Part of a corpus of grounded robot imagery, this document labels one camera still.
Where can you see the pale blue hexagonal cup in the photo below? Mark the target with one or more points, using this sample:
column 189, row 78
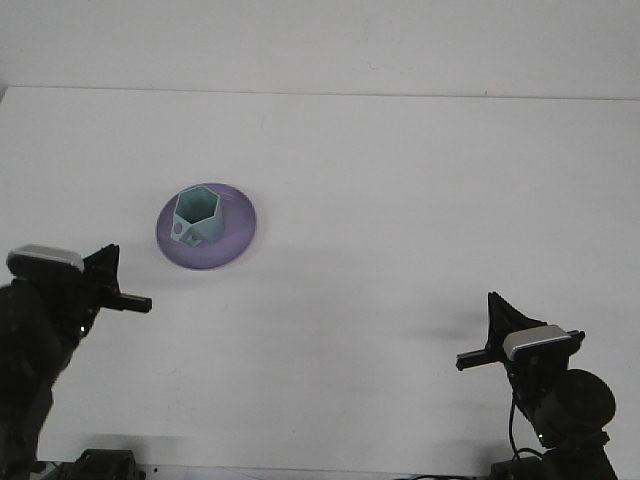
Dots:
column 197, row 206

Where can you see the round purple plate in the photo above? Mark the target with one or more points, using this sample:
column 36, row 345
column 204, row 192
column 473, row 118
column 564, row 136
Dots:
column 235, row 235

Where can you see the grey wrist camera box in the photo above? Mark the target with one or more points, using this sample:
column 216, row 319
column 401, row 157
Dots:
column 45, row 259
column 537, row 342

